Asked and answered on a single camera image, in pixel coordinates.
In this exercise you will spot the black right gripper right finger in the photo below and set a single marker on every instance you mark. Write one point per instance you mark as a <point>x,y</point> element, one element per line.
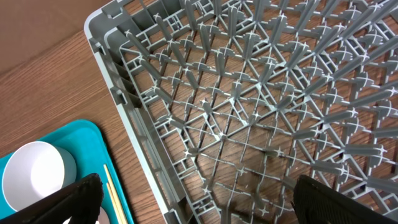
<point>316,203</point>

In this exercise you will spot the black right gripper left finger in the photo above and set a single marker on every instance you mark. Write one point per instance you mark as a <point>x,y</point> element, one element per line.
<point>78,202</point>

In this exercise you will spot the grey dishwasher rack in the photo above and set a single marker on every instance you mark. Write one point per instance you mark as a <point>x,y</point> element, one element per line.
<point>228,103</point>

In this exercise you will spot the small pink saucer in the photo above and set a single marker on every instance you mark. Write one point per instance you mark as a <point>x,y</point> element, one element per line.
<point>103,217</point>

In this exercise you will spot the wooden chopstick right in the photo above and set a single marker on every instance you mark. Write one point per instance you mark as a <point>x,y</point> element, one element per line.
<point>115,194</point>

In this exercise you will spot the white cup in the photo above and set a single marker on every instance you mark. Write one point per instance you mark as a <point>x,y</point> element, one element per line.
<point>35,171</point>

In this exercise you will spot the teal plastic tray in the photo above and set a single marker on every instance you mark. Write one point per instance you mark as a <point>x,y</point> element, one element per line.
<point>83,140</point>

